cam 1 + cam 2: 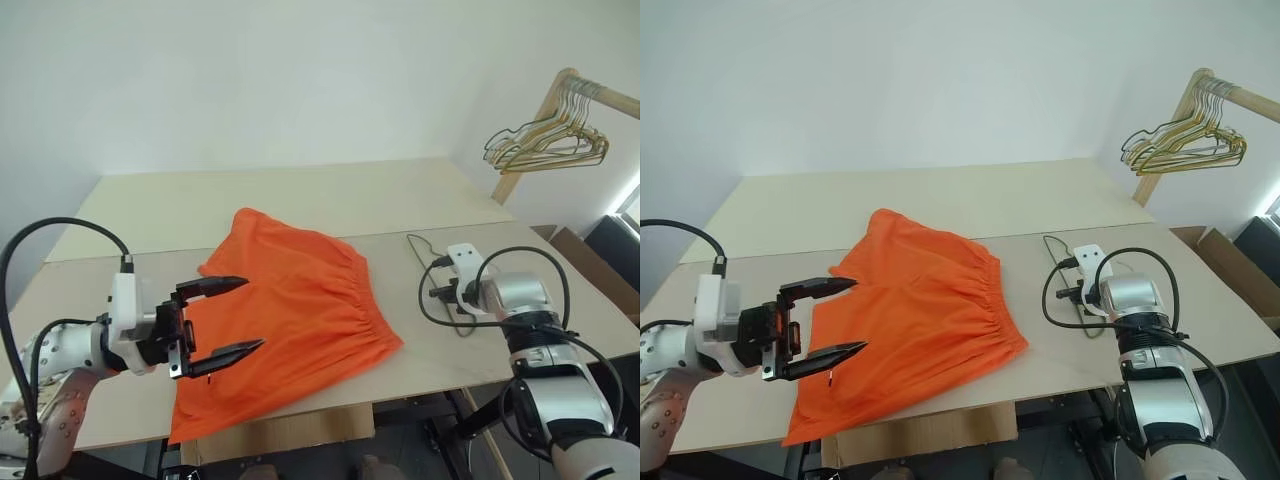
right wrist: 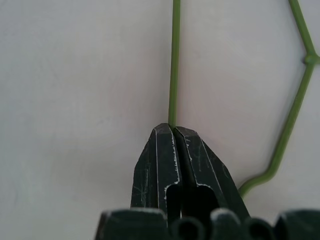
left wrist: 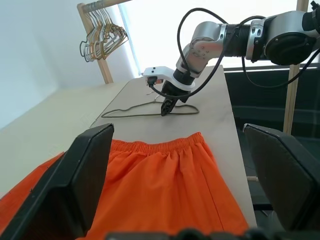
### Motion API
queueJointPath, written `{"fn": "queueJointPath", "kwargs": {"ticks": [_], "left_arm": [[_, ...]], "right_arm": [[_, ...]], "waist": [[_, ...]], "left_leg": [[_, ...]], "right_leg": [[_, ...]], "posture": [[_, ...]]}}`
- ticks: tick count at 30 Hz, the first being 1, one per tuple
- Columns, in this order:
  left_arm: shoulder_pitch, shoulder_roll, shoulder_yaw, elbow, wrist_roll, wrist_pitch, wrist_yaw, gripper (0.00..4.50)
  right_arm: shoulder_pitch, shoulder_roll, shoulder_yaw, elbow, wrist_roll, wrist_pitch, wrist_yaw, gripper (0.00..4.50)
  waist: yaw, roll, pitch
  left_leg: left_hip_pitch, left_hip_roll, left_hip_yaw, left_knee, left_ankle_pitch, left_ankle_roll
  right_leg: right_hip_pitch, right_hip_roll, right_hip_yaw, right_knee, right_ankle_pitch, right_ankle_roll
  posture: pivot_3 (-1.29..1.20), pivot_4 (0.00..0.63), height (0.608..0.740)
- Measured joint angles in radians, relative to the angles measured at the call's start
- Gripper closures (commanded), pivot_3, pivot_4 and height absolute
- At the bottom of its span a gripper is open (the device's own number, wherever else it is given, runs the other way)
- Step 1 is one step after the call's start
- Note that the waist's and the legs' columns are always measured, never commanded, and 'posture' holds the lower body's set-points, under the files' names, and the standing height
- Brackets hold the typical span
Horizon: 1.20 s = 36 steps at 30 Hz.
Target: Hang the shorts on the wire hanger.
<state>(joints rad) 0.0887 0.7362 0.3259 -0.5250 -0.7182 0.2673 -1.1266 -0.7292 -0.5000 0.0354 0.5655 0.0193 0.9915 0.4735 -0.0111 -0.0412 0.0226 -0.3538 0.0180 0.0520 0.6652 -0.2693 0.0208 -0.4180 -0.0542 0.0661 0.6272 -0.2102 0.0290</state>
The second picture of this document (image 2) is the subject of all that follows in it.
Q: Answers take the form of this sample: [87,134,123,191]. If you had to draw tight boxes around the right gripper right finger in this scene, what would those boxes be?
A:
[174,126,251,221]

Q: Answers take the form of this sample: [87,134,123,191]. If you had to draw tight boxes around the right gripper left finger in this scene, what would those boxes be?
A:
[129,122,184,219]

